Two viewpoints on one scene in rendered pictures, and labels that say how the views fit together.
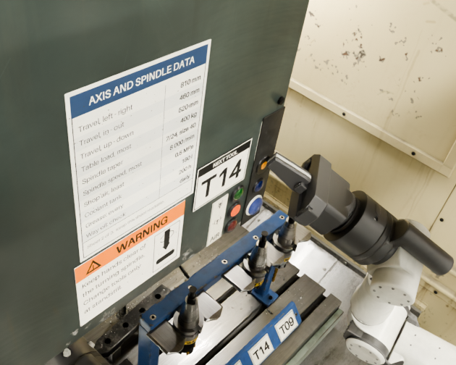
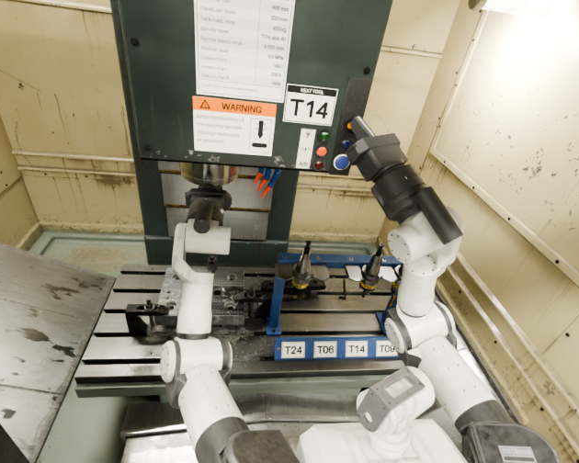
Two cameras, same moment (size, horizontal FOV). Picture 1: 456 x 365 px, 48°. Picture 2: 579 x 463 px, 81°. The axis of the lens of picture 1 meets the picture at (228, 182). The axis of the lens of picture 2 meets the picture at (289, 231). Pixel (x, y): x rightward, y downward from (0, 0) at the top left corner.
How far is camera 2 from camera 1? 51 cm
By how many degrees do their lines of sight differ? 34
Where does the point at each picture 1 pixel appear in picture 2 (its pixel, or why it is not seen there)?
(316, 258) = not seen: hidden behind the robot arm
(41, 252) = (173, 63)
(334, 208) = (375, 155)
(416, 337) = (442, 347)
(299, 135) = (472, 234)
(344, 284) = not seen: hidden behind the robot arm
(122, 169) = (228, 38)
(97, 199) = (210, 50)
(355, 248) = (383, 196)
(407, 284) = (410, 236)
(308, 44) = (500, 161)
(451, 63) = not seen: outside the picture
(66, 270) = (187, 93)
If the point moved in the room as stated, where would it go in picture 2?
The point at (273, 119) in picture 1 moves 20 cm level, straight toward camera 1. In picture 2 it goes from (359, 84) to (273, 88)
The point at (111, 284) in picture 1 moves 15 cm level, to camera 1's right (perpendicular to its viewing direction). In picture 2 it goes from (217, 132) to (264, 163)
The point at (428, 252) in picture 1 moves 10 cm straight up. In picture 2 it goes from (437, 214) to (464, 156)
